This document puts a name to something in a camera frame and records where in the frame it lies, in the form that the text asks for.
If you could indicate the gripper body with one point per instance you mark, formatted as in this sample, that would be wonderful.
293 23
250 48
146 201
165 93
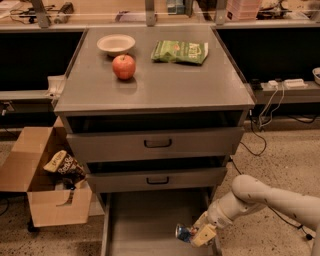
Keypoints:
216 214

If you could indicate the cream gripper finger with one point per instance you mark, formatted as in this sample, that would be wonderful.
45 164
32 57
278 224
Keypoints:
202 235

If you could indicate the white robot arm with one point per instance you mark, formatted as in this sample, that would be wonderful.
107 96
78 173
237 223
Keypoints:
248 195

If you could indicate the middle grey drawer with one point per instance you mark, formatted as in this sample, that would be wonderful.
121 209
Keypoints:
136 180

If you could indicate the grey drawer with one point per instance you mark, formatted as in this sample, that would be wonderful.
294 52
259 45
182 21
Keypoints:
144 223
136 180
129 146

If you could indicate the bottom grey drawer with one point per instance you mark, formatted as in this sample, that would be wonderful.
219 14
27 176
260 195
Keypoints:
144 223

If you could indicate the top grey drawer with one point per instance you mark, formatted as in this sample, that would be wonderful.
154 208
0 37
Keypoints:
129 146

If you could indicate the grey drawer cabinet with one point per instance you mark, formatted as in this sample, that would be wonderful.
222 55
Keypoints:
160 96

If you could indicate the white power strip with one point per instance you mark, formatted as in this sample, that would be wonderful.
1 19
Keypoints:
288 83

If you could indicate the brown snack bag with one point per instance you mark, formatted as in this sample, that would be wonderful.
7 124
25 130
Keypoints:
65 164

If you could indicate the green chip bag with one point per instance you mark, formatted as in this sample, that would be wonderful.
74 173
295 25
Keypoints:
173 51

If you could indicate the red apple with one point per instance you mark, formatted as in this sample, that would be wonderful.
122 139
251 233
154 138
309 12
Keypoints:
124 66

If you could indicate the cardboard box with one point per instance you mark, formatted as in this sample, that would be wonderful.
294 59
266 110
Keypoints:
50 202

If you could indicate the white paper bowl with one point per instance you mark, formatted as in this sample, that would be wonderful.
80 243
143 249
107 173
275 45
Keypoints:
116 44

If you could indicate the pink stacked box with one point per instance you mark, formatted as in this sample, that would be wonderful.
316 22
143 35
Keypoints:
238 10

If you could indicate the black middle drawer handle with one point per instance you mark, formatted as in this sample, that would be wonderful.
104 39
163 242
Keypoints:
160 181

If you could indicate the black drawer handle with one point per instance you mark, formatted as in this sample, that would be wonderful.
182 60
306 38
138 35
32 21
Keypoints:
158 143
160 181

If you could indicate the black top drawer handle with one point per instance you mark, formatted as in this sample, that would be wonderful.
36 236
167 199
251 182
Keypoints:
158 143

